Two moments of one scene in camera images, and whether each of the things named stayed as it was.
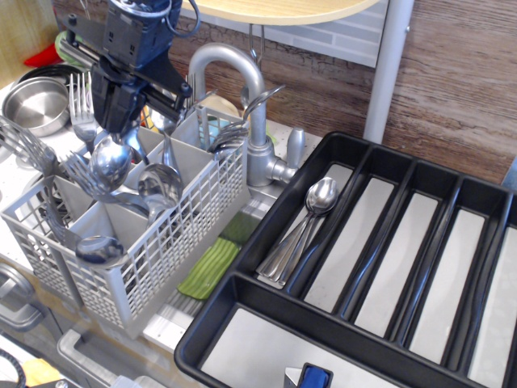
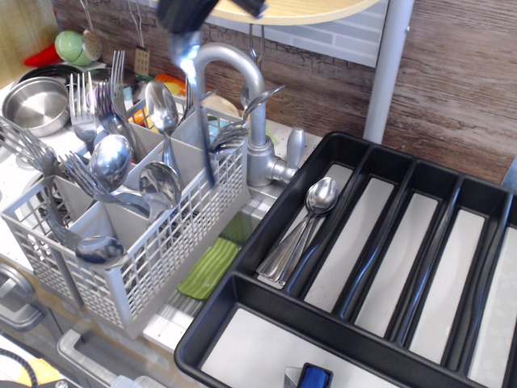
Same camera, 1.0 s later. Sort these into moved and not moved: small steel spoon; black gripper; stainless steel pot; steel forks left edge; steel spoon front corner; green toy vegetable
Moved: small steel spoon; black gripper
Not moved: stainless steel pot; steel spoon front corner; green toy vegetable; steel forks left edge
